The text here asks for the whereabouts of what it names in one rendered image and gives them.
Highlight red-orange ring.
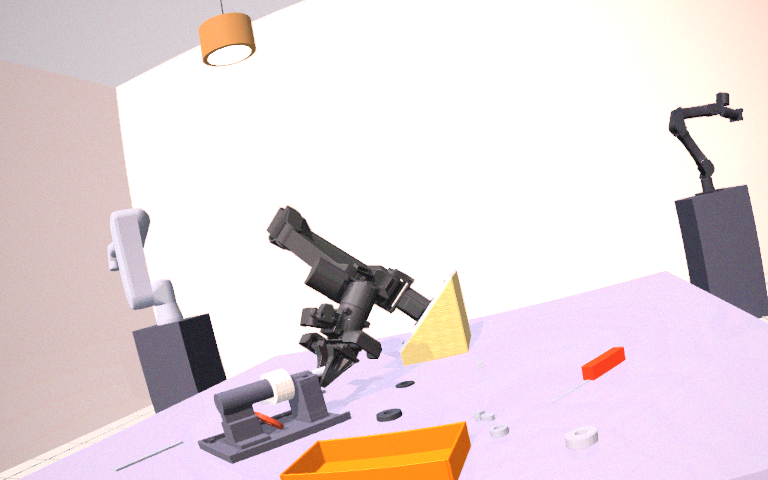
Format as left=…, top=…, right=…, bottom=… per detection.
left=254, top=411, right=284, bottom=430

